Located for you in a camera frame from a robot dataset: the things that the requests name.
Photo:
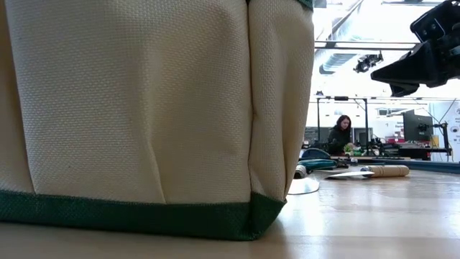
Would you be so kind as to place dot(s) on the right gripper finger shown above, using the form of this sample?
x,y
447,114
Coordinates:
x,y
417,68
404,90

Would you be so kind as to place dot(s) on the black monitor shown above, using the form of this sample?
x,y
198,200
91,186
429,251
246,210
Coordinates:
x,y
417,126

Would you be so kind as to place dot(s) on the black ceiling-mounted device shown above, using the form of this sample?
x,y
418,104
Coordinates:
x,y
368,62

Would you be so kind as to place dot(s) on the overhead light bar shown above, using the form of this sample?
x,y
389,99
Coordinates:
x,y
359,45

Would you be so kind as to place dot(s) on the person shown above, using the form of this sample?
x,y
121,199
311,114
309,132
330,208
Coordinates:
x,y
339,138

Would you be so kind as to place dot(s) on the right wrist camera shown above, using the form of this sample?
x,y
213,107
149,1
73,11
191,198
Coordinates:
x,y
436,21

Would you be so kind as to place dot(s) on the black stand frame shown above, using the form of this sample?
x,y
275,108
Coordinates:
x,y
366,122

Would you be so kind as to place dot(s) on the silver air duct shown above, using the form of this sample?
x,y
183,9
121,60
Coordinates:
x,y
336,63

